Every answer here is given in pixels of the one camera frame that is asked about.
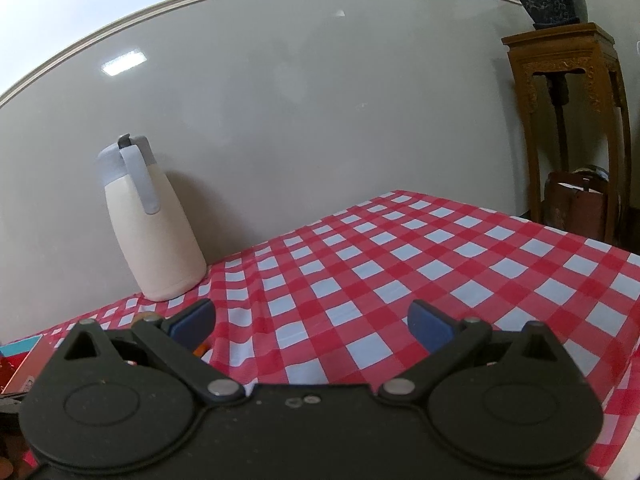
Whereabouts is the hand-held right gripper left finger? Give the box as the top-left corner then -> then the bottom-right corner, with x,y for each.
47,298 -> 247,403

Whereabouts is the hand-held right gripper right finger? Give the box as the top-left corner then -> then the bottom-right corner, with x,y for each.
377,300 -> 576,403

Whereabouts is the colourful cardboard box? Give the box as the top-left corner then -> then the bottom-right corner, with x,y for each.
0,335 -> 47,397

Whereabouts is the red checked tablecloth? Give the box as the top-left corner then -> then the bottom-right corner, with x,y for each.
10,190 -> 640,480

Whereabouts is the white thermos jug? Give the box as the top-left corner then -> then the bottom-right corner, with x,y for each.
96,134 -> 208,303

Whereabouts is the brown bag under stand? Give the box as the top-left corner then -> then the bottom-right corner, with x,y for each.
544,165 -> 625,247

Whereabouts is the carved wooden plant stand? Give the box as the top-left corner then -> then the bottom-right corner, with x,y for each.
501,23 -> 632,249

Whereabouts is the dark long-handled tool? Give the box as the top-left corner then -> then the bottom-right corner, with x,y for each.
546,72 -> 572,188

